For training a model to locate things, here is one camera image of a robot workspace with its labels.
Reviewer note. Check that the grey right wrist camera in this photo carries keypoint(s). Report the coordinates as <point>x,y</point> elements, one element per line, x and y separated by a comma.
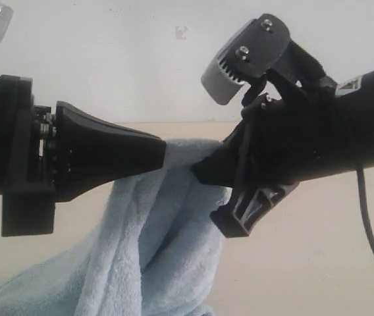
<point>246,57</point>

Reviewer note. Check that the light blue fluffy towel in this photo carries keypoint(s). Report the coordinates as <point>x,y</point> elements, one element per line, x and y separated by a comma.
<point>155,250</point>

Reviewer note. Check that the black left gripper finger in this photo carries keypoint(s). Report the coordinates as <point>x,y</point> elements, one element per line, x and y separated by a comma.
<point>88,152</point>

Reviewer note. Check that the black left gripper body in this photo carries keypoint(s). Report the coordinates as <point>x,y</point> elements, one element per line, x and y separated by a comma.
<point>26,184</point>

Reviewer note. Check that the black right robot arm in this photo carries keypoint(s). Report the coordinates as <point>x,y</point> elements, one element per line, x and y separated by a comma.
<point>355,97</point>

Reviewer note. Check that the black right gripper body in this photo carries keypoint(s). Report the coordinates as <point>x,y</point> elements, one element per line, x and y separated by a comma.
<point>302,136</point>

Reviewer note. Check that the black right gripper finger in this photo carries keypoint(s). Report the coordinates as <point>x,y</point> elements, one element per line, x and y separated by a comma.
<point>227,164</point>

